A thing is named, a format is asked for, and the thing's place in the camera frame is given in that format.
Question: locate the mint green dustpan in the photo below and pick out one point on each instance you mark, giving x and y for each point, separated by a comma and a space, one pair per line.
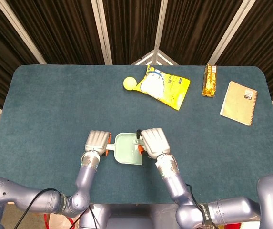
126, 150

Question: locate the grey robot torso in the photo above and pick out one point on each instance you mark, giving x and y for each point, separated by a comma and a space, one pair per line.
131, 217

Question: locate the gold foil snack pack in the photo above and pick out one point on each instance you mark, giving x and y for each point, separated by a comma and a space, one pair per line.
209, 82

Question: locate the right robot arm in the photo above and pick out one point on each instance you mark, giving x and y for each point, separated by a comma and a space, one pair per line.
174, 183

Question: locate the red and white plastic bag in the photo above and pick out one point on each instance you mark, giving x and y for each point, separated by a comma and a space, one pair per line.
57, 223

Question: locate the yellow tennis ball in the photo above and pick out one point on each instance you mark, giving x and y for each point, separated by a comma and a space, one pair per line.
129, 83

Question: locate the blue felt table mat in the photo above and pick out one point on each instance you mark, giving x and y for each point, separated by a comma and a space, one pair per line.
55, 107

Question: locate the brown spiral notebook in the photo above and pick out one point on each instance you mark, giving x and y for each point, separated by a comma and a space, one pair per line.
238, 103

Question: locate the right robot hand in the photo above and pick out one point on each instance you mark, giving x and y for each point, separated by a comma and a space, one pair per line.
155, 142

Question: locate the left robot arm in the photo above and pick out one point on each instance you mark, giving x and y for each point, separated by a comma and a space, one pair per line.
86, 176

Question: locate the dark brown partition screen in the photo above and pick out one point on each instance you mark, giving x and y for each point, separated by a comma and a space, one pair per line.
67, 28

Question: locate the yellow snack bag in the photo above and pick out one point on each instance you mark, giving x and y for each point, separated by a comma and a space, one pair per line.
172, 91

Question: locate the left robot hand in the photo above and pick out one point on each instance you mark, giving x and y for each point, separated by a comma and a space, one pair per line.
97, 140

